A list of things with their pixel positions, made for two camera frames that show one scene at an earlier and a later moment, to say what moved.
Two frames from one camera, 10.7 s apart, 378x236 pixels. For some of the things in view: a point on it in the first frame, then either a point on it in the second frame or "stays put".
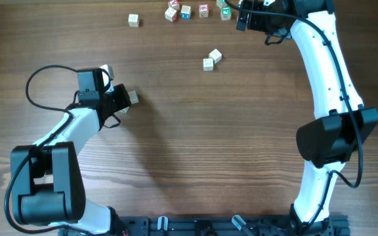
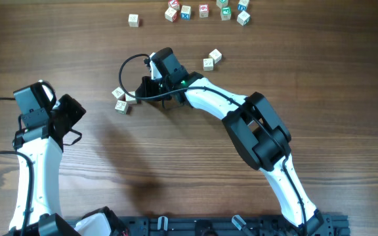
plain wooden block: (133, 97) stays put
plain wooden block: (133, 20) stays put
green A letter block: (221, 3) stays put
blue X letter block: (186, 12) stays put
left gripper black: (121, 97) -> (69, 111)
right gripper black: (242, 17) -> (146, 88)
